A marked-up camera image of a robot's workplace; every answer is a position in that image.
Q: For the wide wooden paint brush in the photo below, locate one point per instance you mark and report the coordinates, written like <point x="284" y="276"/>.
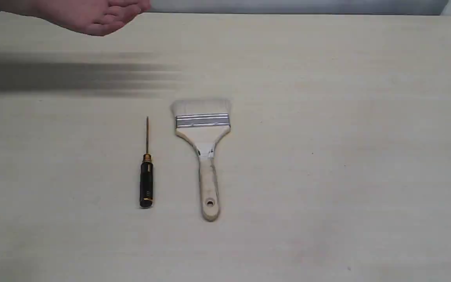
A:
<point x="203" y="123"/>

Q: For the black gold precision screwdriver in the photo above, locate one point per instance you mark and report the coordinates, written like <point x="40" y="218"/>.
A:
<point x="146" y="175"/>

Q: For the bare human hand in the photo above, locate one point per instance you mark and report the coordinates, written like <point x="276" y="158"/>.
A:
<point x="93" y="17"/>

